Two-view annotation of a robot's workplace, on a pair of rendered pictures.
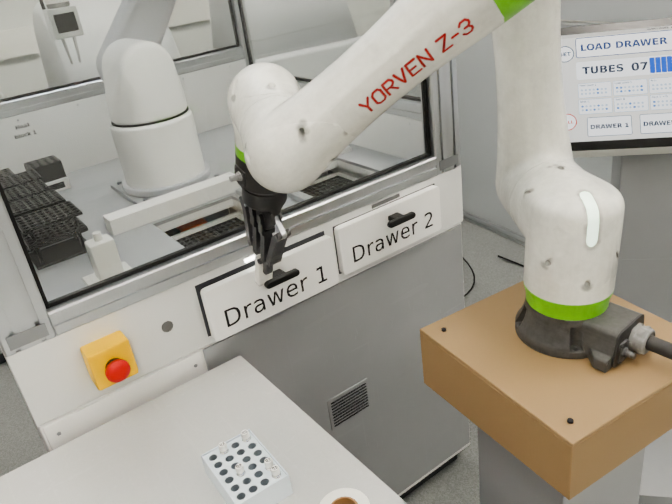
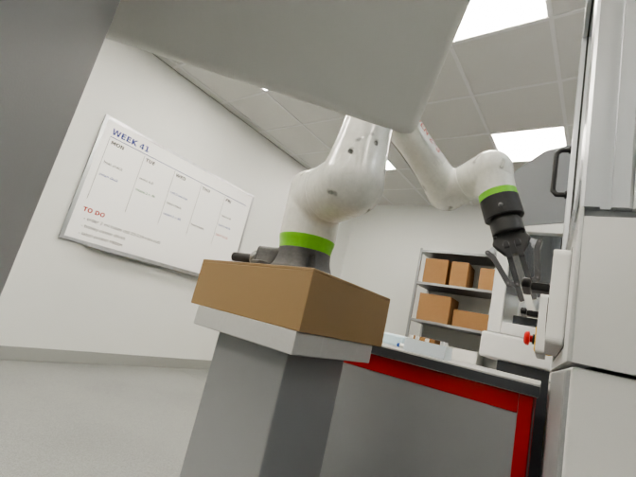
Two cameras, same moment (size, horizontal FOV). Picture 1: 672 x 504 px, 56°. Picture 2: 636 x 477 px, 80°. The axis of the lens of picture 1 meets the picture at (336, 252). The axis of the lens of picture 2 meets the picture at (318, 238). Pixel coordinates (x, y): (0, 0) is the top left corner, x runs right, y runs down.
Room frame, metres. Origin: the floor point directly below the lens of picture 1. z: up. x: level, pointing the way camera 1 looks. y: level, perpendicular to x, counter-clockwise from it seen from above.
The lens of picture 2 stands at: (1.60, -0.67, 0.78)
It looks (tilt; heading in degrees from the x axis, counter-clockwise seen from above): 12 degrees up; 156
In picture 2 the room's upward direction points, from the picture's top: 13 degrees clockwise
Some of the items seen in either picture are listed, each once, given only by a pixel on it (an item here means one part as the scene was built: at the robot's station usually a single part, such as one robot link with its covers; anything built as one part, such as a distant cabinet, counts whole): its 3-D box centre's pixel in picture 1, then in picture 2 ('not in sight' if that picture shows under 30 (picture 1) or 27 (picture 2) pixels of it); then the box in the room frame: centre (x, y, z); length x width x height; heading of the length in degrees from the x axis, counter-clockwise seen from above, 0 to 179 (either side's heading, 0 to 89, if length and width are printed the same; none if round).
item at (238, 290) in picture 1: (274, 286); (542, 330); (1.07, 0.13, 0.87); 0.29 x 0.02 x 0.11; 123
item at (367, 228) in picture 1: (391, 228); (555, 312); (1.26, -0.13, 0.87); 0.29 x 0.02 x 0.11; 123
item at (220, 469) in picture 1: (245, 473); (428, 348); (0.69, 0.18, 0.78); 0.12 x 0.08 x 0.04; 31
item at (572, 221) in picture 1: (568, 239); (314, 212); (0.82, -0.34, 1.02); 0.16 x 0.13 x 0.19; 179
